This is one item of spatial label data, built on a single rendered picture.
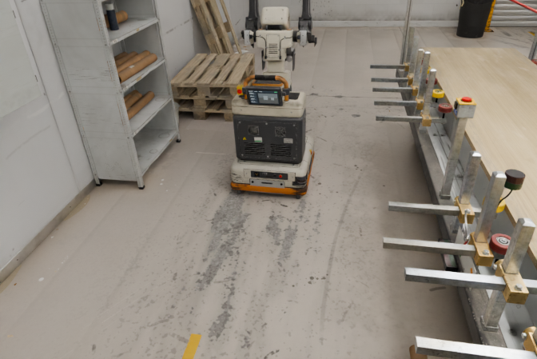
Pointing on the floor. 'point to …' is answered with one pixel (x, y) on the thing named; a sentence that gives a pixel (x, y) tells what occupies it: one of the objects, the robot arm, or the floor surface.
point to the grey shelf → (152, 128)
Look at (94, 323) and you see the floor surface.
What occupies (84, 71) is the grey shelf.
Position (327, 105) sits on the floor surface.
